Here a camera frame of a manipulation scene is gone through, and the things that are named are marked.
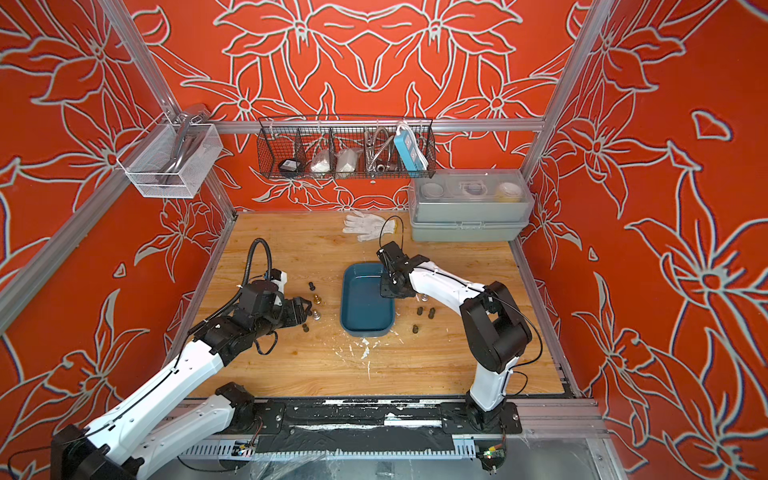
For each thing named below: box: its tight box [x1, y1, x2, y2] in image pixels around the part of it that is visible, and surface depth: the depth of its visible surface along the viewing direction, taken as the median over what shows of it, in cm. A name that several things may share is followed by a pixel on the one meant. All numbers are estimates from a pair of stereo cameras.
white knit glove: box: [342, 211, 395, 242], surface depth 116 cm
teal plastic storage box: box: [340, 262, 395, 337], surface depth 92 cm
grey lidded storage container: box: [409, 169, 535, 242], surface depth 104 cm
